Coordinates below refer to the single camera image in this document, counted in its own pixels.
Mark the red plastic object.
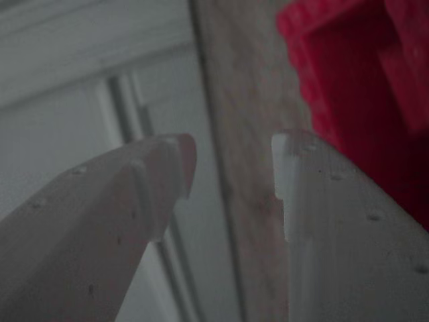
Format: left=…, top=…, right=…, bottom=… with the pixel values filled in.
left=274, top=0, right=429, bottom=232

